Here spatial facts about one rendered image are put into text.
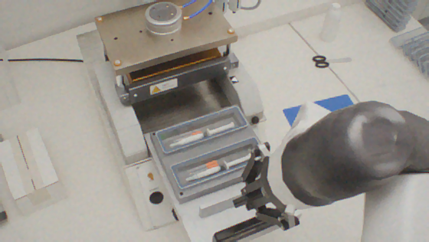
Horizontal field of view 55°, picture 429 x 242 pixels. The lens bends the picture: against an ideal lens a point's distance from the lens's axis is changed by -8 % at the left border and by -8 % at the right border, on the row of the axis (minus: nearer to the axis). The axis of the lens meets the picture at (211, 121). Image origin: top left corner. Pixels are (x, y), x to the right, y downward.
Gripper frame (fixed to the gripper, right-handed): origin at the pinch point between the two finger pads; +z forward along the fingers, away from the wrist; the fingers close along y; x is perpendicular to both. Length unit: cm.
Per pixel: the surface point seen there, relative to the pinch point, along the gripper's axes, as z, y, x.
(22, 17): 60, -80, -29
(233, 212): 11.7, 1.2, 0.5
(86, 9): 64, -79, -8
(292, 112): 42, -20, 37
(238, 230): 6.2, 4.5, -1.4
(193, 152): 14.8, -12.8, -1.8
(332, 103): 41, -18, 51
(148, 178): 26.6, -12.3, -10.4
